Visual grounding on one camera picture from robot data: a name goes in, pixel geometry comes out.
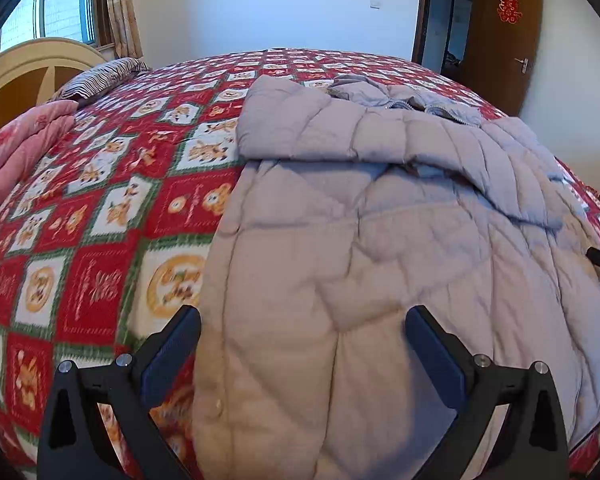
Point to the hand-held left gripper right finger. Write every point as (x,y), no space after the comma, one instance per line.
(437,360)

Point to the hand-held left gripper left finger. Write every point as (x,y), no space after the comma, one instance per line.
(166,360)

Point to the lavender quilted puffer jacket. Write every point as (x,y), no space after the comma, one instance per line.
(380,260)

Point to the red patterned bed blanket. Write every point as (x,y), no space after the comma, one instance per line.
(105,210)

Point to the brown wooden door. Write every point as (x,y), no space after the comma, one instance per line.
(500,70)

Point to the pink folded quilt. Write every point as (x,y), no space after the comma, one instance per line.
(15,155)

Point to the red paper door decoration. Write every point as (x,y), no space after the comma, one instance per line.
(509,8)

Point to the striped pillow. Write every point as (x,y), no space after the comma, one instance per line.
(100,80)

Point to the cream wooden headboard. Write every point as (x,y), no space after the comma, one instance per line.
(25,72)

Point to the beige floral curtain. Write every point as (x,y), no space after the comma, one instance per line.
(122,10)

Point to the window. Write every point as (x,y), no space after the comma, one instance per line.
(55,10)

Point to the brown door frame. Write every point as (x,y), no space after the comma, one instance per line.
(420,20)

